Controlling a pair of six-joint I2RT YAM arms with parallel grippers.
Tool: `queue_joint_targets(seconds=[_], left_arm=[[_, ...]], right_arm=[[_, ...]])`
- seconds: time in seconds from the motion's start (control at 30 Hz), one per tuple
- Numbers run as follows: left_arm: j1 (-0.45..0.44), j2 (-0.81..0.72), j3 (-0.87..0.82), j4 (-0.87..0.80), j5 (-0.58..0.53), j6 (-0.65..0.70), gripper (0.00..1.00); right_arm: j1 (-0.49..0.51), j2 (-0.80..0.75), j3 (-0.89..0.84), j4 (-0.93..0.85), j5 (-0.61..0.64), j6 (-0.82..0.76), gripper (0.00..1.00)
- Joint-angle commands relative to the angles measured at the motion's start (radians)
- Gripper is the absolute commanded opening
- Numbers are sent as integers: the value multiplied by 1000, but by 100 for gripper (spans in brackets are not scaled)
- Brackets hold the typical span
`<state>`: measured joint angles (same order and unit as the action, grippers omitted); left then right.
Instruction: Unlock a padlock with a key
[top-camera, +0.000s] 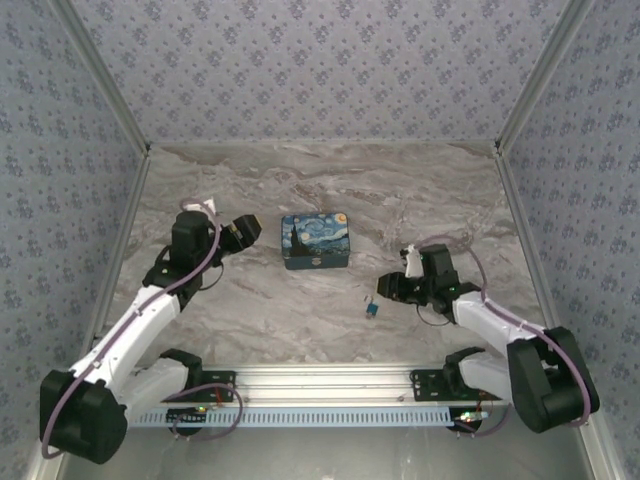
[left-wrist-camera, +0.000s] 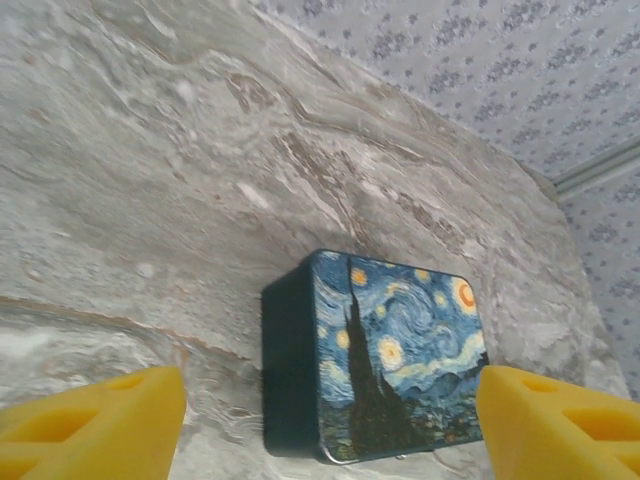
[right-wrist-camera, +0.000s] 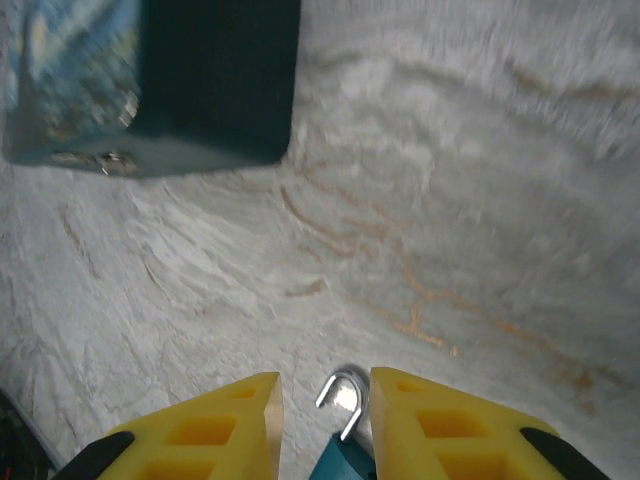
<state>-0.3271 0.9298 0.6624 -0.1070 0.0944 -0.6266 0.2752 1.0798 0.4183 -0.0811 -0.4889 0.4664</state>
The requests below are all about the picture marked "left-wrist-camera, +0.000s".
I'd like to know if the aluminium frame corner post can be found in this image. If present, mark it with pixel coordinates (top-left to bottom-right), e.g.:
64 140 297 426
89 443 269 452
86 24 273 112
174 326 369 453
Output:
547 133 640 202

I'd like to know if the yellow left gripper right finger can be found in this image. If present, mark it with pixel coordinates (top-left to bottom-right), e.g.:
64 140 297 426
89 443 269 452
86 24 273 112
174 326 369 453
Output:
475 365 640 480

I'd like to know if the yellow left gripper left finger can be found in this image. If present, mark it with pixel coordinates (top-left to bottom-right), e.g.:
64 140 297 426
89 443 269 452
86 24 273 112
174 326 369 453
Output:
0 365 187 480

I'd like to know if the starry night print tin box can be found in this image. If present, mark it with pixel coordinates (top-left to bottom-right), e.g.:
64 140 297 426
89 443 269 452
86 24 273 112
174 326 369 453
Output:
260 248 489 465

